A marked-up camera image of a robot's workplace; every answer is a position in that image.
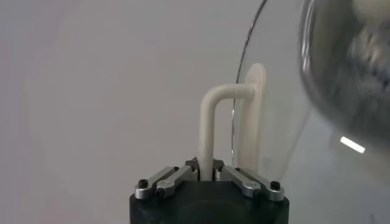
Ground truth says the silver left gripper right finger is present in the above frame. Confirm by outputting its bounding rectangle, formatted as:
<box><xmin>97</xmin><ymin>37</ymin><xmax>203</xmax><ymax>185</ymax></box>
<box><xmin>213</xmin><ymin>158</ymin><xmax>286</xmax><ymax>202</ymax></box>

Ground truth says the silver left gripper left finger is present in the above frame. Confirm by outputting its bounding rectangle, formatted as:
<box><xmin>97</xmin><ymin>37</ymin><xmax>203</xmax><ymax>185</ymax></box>
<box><xmin>133</xmin><ymin>158</ymin><xmax>200</xmax><ymax>200</ymax></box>

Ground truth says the glass lid with cream handle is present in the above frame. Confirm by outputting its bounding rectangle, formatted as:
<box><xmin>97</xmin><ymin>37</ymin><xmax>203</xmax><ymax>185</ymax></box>
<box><xmin>198</xmin><ymin>0</ymin><xmax>314</xmax><ymax>183</ymax></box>

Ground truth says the stainless steel steamer basket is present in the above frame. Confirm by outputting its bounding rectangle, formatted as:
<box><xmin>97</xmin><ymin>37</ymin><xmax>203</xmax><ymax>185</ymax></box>
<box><xmin>297</xmin><ymin>0</ymin><xmax>390</xmax><ymax>153</ymax></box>

